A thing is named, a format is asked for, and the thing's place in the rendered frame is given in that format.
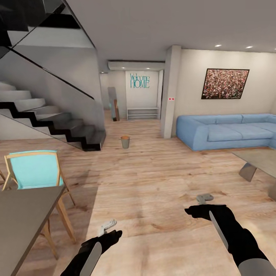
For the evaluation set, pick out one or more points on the coffee table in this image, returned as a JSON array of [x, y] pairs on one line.
[[262, 160]]

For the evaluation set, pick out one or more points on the stairs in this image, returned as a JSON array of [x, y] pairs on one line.
[[34, 96]]

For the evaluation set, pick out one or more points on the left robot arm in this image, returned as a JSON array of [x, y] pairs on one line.
[[85, 261]]

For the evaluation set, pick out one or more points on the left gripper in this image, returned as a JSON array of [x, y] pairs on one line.
[[112, 238]]

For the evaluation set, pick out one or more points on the trash can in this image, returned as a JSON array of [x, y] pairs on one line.
[[125, 141]]

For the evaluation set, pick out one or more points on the breakfast table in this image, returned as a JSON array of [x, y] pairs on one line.
[[23, 214]]

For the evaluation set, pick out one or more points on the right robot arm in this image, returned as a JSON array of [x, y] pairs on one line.
[[249, 259]]

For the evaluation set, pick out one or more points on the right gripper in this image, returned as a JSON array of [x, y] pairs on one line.
[[197, 211]]

